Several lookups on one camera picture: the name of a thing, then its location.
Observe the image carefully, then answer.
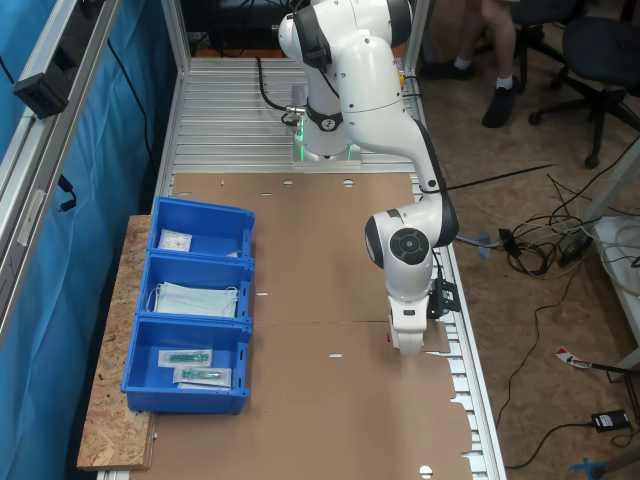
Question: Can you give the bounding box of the brown cardboard sheet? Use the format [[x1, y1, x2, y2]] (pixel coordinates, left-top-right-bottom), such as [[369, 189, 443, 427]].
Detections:
[[165, 172, 440, 326], [144, 319, 474, 480]]

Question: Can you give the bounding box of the red and white sticker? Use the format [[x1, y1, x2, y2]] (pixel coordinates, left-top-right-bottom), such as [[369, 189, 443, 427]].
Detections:
[[555, 346, 591, 370]]

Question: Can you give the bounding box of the black floor power strip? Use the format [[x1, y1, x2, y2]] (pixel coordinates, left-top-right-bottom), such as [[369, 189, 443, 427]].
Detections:
[[557, 232, 596, 268]]

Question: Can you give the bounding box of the clear packet with green item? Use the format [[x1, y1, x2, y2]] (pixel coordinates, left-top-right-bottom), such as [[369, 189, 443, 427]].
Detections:
[[172, 367, 235, 391], [158, 348, 214, 370]]

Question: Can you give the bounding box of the black metal stand foot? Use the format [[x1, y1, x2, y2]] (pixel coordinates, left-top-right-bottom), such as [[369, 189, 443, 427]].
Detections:
[[589, 362, 640, 401]]

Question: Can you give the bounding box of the stack of white face masks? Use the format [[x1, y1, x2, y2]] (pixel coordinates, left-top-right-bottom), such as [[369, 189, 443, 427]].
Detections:
[[145, 281, 240, 320]]

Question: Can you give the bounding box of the blue bin with masks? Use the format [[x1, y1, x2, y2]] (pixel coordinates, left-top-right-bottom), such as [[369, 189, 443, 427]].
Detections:
[[135, 249, 255, 326]]

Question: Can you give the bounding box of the blue bin with gauze packets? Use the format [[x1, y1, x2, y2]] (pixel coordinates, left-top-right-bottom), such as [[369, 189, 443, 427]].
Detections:
[[148, 195, 258, 261]]

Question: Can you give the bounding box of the black power adapter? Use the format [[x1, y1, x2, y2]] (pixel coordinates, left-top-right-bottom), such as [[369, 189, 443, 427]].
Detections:
[[591, 409, 630, 434]]

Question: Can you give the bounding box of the white side shelf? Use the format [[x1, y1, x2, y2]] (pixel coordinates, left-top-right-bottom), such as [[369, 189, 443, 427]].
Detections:
[[592, 215, 640, 351]]

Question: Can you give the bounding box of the blue floor marker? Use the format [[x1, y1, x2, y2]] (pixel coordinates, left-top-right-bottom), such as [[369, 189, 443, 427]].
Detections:
[[569, 457, 609, 480]]

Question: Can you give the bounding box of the person's leg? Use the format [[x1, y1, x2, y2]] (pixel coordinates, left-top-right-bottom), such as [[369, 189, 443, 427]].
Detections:
[[477, 0, 520, 129], [418, 29, 484, 82]]

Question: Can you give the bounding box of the printed flat packet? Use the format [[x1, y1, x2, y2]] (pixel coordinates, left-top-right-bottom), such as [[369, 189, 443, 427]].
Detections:
[[158, 228, 194, 251]]

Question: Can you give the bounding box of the white slanted table leg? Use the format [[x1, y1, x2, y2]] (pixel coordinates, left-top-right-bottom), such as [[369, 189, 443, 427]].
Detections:
[[582, 139, 640, 226]]

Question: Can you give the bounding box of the blue bin with green packets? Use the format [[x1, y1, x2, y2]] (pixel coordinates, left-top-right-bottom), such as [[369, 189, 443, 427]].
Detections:
[[120, 314, 252, 415]]

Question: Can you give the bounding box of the black office chair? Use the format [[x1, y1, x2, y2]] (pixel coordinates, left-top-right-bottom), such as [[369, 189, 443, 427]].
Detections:
[[512, 0, 596, 96], [528, 14, 640, 169]]

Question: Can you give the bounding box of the grey power strip on beam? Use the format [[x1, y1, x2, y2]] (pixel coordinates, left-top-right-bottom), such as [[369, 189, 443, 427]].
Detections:
[[12, 0, 119, 120]]

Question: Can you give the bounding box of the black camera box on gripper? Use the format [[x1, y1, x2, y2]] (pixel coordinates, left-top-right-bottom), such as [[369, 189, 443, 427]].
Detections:
[[427, 276, 460, 321]]

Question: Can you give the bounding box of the black cable connector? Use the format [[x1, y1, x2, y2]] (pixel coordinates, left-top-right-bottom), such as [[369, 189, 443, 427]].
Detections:
[[498, 228, 524, 259]]

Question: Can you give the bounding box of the thick black base cable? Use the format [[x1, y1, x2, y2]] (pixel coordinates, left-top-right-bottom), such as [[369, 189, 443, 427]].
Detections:
[[256, 56, 307, 126]]

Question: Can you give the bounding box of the black dangling plug cable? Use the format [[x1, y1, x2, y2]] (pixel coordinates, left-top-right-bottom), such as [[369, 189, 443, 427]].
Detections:
[[56, 173, 79, 214]]

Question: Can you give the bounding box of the long aluminium frame beam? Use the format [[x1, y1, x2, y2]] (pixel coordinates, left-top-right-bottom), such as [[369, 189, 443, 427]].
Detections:
[[0, 0, 121, 326]]

